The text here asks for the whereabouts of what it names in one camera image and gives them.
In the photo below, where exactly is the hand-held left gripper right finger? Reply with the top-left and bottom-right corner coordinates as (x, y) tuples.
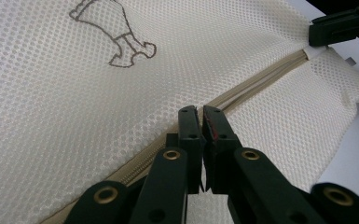
(201, 105), (243, 194)

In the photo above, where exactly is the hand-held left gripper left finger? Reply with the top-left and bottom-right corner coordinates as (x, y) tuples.
(166, 105), (207, 195)

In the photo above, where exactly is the cream mesh laundry bag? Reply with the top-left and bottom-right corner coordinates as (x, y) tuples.
(0, 0), (359, 224)

